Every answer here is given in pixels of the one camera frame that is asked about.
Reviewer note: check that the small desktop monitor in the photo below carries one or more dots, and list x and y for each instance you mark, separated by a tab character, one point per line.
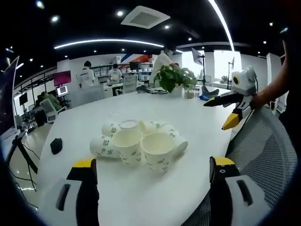
62	90

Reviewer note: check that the green potted plant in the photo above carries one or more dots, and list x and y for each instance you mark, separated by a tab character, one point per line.
171	76

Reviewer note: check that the pile of paper cups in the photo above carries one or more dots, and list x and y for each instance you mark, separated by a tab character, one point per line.
131	146

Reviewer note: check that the person's right hand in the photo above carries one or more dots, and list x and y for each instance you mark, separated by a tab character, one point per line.
256	100

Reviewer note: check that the white desk partition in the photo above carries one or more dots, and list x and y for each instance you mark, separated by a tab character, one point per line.
88	95

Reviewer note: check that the thin black stand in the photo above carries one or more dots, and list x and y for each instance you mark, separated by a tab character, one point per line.
230	73

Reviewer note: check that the square ceiling air vent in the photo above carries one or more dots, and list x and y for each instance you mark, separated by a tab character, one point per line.
145	17

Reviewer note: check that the small glass jar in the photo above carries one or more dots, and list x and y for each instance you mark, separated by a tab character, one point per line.
189	93

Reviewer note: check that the black tripod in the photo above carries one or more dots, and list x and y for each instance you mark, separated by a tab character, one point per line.
24	153

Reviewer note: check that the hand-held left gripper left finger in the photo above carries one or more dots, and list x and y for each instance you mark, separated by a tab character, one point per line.
70	202

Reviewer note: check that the curved ceiling light strip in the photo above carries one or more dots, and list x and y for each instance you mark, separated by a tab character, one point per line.
224	26
105	42

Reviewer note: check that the person's dark torso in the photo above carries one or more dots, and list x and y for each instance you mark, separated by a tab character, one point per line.
292	99

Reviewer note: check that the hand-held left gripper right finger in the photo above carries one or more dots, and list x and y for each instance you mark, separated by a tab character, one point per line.
231	200

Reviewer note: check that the blue grey bag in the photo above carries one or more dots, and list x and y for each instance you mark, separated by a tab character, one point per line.
208	93

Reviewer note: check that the white table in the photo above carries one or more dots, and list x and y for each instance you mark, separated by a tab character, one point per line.
145	195

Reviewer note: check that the small black pouch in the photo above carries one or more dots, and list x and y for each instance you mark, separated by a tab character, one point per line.
56	146

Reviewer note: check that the pink wall screen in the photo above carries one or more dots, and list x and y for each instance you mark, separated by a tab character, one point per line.
61	78

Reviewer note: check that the dark tilted panel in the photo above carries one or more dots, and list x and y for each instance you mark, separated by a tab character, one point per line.
8	99

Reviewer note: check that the white office chair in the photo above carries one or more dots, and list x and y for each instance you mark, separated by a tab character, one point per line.
129	83
50	110

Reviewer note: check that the grey mesh office chair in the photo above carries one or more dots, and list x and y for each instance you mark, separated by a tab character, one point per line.
261	150

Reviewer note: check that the monitor on black stand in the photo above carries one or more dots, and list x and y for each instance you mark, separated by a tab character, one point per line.
197	57

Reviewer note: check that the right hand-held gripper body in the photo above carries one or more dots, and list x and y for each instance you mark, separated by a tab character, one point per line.
244	82

